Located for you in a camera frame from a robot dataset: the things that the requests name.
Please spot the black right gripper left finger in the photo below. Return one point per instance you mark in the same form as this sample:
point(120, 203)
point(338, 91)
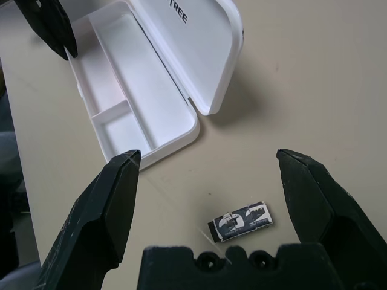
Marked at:
point(90, 226)

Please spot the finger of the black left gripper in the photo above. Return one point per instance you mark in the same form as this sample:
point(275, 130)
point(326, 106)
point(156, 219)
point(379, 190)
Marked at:
point(48, 24)

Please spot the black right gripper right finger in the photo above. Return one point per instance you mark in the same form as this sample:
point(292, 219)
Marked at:
point(332, 211)

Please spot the white plastic pencil case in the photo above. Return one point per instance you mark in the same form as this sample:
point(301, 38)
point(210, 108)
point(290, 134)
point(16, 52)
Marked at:
point(136, 75)

